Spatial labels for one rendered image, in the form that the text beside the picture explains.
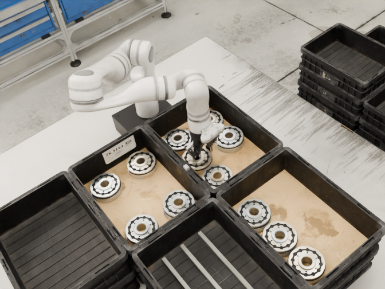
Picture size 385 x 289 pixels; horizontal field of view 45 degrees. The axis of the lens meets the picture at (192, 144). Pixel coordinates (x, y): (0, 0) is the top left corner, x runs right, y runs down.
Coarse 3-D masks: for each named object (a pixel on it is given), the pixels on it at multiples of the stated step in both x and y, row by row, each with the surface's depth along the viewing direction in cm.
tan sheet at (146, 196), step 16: (128, 176) 161; (160, 176) 159; (128, 192) 156; (144, 192) 155; (160, 192) 155; (112, 208) 152; (128, 208) 152; (144, 208) 151; (160, 208) 151; (160, 224) 147
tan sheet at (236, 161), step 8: (224, 120) 173; (184, 128) 173; (248, 144) 164; (216, 152) 164; (240, 152) 163; (248, 152) 162; (256, 152) 162; (216, 160) 161; (224, 160) 161; (232, 160) 161; (240, 160) 160; (248, 160) 160; (232, 168) 158; (240, 168) 158
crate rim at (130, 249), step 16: (144, 128) 161; (112, 144) 158; (160, 144) 155; (80, 160) 154; (176, 160) 150; (192, 176) 145; (208, 192) 141; (96, 208) 141; (192, 208) 137; (112, 224) 137; (144, 240) 132
